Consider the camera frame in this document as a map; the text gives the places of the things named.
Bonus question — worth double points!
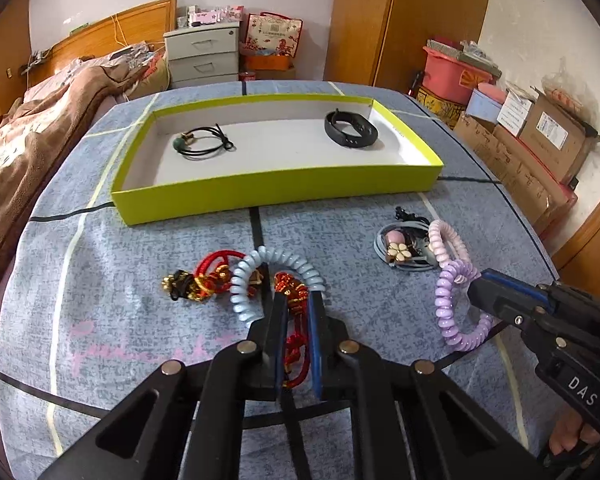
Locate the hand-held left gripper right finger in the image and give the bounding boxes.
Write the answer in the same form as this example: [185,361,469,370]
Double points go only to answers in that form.
[309,293,556,480]

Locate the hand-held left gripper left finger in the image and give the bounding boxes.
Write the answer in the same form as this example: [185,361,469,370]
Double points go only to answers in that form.
[37,292,291,480]

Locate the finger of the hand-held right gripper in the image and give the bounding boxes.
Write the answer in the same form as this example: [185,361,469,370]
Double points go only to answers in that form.
[481,268,556,308]
[466,277,543,331]

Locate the red knotted rope bracelet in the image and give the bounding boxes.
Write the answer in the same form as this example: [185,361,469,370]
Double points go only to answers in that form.
[272,271,313,391]

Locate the purple spiral hair tie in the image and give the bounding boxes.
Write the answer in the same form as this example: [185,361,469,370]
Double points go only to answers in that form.
[434,260,496,352]

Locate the light blue spiral hair tie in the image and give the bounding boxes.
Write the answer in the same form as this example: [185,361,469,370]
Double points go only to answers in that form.
[229,246,326,326]

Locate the pink spiral hair tie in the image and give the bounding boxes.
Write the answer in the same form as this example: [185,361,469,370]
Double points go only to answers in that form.
[427,220,472,268]

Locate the red rope bracelet gold charms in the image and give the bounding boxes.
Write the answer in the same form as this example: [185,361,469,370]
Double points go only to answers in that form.
[195,249,268,306]

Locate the grey hair tie flower charm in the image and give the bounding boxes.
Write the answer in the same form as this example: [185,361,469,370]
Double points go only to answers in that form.
[375,230,433,277]

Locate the black bracelet gold charms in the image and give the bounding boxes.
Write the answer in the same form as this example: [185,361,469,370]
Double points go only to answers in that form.
[161,269,198,305]

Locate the grey hair tie pink pompom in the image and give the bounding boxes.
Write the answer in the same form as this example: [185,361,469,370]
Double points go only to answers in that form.
[382,222,416,245]

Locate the yellow-green cardboard box tray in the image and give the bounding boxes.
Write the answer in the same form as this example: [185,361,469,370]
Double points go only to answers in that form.
[111,94,445,226]

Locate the person's right hand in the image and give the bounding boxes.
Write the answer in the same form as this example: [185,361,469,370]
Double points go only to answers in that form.
[548,404,600,462]

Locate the flat brown cardboard box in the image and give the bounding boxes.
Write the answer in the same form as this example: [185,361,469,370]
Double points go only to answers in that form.
[452,112,578,236]

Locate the open cardboard box white label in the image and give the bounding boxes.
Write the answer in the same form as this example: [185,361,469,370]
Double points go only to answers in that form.
[517,87,600,183]

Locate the blue-grey patterned tablecloth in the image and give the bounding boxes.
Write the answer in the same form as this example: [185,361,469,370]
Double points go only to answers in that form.
[0,80,561,480]

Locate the white printed box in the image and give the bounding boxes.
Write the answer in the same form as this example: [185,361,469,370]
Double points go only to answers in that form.
[495,90,536,136]

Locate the pale blue box pink lid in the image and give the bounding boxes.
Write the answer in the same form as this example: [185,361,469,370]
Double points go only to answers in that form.
[465,82,508,121]

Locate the yellow patterned tin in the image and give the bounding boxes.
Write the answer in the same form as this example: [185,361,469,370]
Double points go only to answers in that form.
[416,85,468,128]

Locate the clear plastic bag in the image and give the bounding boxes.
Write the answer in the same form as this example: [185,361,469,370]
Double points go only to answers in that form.
[542,57,588,116]

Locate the black wristband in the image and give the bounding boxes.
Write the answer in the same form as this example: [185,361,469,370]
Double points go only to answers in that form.
[324,109,379,148]

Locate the pink plastic bin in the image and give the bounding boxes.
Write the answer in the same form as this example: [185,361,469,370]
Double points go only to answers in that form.
[422,46,496,106]

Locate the stack of papers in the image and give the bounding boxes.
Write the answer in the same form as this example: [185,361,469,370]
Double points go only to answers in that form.
[425,37,501,76]

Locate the orange box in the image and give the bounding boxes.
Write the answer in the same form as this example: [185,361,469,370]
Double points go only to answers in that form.
[244,54,296,72]

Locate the grey nightstand with drawers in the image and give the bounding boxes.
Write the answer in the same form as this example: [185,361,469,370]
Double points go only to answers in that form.
[162,22,242,92]

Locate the wooden wardrobe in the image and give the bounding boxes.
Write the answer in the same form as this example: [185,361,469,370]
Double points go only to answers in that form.
[325,0,496,96]

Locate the red patterned gift bag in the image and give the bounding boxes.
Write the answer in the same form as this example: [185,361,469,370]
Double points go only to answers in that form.
[240,11,305,58]

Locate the floral bedding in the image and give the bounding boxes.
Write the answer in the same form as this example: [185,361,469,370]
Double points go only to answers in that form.
[102,42,168,101]

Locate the brown blanket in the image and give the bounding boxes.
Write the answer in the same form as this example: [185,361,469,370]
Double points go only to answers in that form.
[0,57,153,301]

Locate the pink boxes on nightstand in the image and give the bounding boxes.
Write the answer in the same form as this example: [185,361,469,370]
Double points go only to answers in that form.
[177,5,245,28]

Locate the wooden headboard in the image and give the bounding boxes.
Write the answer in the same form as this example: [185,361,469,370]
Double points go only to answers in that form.
[0,0,178,146]

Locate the wooden door frame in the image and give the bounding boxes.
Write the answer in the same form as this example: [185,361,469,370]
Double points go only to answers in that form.
[550,175,600,306]

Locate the black cord bracelet green bead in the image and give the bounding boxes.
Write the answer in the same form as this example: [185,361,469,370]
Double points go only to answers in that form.
[174,124,237,161]

